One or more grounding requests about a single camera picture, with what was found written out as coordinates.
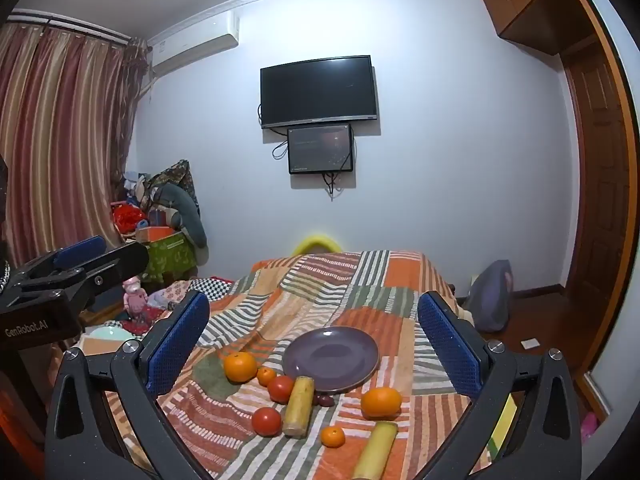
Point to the orange box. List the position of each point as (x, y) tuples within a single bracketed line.
[(155, 234)]

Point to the striped red curtain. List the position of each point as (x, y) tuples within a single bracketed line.
[(60, 140)]

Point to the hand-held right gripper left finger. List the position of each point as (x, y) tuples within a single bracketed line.
[(180, 342)]

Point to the pale floral cloth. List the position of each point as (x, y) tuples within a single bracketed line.
[(170, 292)]

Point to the red tomato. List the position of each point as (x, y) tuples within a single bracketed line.
[(266, 421), (281, 389)]

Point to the green printed box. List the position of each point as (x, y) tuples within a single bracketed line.
[(167, 260)]

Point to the black wall television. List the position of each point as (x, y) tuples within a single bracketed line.
[(317, 91)]

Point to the white paper scrap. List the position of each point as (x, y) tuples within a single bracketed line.
[(530, 343)]

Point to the yellow-green sugarcane piece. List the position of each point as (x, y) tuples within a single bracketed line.
[(375, 452), (299, 407)]

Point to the striped patchwork blanket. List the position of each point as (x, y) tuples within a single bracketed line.
[(320, 290)]

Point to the wooden overhead cabinet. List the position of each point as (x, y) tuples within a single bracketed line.
[(530, 5)]

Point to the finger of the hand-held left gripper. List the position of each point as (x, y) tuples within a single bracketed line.
[(80, 252), (117, 262)]

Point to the dark patterned cloth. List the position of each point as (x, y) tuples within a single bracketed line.
[(175, 172)]

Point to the brown wooden door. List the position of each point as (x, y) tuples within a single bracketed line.
[(602, 200)]

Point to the black white checkered cloth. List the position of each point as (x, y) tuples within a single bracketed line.
[(212, 287)]

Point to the pink toy figure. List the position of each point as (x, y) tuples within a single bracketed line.
[(134, 297)]

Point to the yellow plastic stool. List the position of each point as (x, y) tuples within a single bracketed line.
[(316, 241)]

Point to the grey bag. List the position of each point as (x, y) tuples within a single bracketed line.
[(492, 300)]

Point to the white air conditioner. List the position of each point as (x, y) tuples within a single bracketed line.
[(195, 42)]

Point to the purple plate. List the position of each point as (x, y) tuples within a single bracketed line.
[(330, 360)]

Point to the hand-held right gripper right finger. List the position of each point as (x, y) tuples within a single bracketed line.
[(447, 345)]

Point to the small tangerine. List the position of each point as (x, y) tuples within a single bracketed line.
[(266, 376), (332, 437)]

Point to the dark red jujube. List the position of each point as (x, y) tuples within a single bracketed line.
[(325, 400)]

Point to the red plastic bag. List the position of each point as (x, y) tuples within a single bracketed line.
[(129, 217)]

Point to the small black monitor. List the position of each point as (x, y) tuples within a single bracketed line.
[(320, 149)]

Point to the large orange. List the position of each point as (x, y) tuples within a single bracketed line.
[(240, 367), (381, 403)]

